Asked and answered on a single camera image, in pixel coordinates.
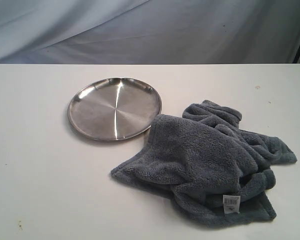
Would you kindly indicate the grey-blue fluffy towel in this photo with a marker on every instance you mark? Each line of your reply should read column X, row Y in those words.
column 196, row 159

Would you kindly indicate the white barcode label tag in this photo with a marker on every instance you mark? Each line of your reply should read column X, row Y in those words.
column 231, row 204

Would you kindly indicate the round stainless steel plate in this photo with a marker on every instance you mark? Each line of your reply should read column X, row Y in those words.
column 114, row 109

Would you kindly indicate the white backdrop cloth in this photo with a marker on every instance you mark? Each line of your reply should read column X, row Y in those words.
column 149, row 31

